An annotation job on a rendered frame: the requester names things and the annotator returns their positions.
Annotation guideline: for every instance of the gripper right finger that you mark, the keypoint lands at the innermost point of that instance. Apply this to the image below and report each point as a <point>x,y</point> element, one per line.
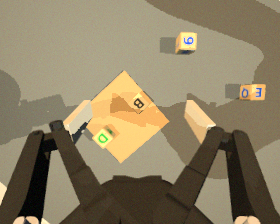
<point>251,202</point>

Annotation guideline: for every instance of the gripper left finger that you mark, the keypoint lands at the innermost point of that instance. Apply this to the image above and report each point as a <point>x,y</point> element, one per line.
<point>23,201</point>

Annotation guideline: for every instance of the orange flat mat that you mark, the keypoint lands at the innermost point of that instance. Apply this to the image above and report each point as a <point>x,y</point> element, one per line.
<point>111,108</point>

